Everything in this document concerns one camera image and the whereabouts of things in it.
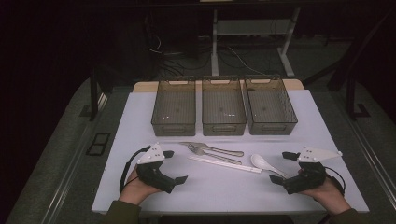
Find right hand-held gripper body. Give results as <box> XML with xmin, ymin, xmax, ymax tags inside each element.
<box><xmin>281</xmin><ymin>146</ymin><xmax>344</xmax><ymax>195</ymax></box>

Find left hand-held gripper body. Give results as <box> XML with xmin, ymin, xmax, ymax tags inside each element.
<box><xmin>135</xmin><ymin>142</ymin><xmax>177</xmax><ymax>194</ymax></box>

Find white ceramic soup spoon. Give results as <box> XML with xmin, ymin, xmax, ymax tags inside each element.
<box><xmin>250</xmin><ymin>153</ymin><xmax>290</xmax><ymax>179</ymax></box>

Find white chopstick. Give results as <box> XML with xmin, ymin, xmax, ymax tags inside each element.
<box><xmin>187</xmin><ymin>157</ymin><xmax>262</xmax><ymax>175</ymax></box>
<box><xmin>188</xmin><ymin>155</ymin><xmax>263</xmax><ymax>173</ymax></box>

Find steel fork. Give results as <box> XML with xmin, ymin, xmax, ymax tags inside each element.
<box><xmin>187</xmin><ymin>144</ymin><xmax>243</xmax><ymax>166</ymax></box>

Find smoky clear plastic bin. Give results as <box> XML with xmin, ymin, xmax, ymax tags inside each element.
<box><xmin>150</xmin><ymin>78</ymin><xmax>197</xmax><ymax>137</ymax></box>
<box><xmin>244</xmin><ymin>76</ymin><xmax>299</xmax><ymax>136</ymax></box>
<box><xmin>201</xmin><ymin>77</ymin><xmax>248</xmax><ymax>137</ymax></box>

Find steel table knife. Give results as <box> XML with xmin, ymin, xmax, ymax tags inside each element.
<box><xmin>178</xmin><ymin>141</ymin><xmax>245</xmax><ymax>158</ymax></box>

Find person's left hand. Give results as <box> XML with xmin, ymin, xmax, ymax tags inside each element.
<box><xmin>119</xmin><ymin>165</ymin><xmax>163</xmax><ymax>206</ymax></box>

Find person's right hand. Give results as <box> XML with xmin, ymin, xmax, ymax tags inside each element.
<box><xmin>298</xmin><ymin>177</ymin><xmax>352</xmax><ymax>216</ymax></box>

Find white table sheet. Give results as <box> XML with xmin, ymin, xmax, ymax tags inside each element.
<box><xmin>92</xmin><ymin>89</ymin><xmax>371</xmax><ymax>215</ymax></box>

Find black metal stand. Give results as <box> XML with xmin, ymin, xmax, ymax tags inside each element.
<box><xmin>345</xmin><ymin>76</ymin><xmax>372</xmax><ymax>120</ymax></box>
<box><xmin>89</xmin><ymin>68</ymin><xmax>108</xmax><ymax>121</ymax></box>

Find left hand-held gripper black cable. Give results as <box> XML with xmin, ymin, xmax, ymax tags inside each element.
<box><xmin>119</xmin><ymin>146</ymin><xmax>152</xmax><ymax>194</ymax></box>

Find hand-held gripper black cable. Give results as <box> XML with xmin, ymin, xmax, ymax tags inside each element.
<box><xmin>323</xmin><ymin>166</ymin><xmax>347</xmax><ymax>197</ymax></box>
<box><xmin>119</xmin><ymin>146</ymin><xmax>152</xmax><ymax>194</ymax></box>

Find right hand-held gripper black cable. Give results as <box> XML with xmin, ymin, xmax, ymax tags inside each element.
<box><xmin>323</xmin><ymin>166</ymin><xmax>347</xmax><ymax>197</ymax></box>

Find black floor cables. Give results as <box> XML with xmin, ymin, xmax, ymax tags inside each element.
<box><xmin>146</xmin><ymin>15</ymin><xmax>213</xmax><ymax>78</ymax></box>

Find white floor cable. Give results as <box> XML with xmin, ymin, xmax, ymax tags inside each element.
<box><xmin>228</xmin><ymin>46</ymin><xmax>265</xmax><ymax>76</ymax></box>

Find white metal desk frame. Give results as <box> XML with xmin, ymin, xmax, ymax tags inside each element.
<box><xmin>210</xmin><ymin>7</ymin><xmax>302</xmax><ymax>78</ymax></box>

